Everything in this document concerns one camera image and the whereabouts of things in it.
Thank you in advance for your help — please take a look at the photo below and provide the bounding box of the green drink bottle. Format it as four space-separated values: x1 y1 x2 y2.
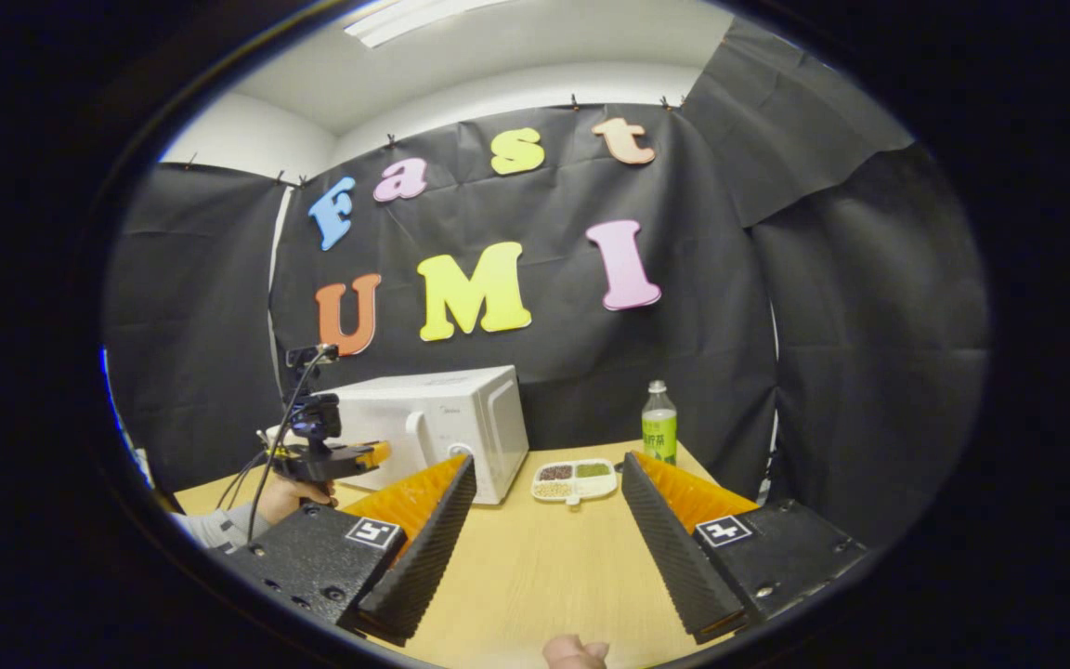
642 380 678 466

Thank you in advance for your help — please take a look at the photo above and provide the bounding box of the white divided tray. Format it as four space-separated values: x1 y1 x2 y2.
531 458 620 507

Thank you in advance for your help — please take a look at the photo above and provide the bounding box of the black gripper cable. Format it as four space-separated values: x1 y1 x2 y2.
217 346 333 544

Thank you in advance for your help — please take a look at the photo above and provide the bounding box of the white microwave oven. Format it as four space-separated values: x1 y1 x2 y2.
321 365 529 505

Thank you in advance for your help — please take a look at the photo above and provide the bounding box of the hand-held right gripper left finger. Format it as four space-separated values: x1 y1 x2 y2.
217 452 478 649

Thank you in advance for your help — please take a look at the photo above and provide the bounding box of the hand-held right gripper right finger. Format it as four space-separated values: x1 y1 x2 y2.
620 451 870 647

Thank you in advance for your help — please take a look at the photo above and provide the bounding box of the ceiling light panel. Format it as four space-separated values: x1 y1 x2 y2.
345 0 510 48

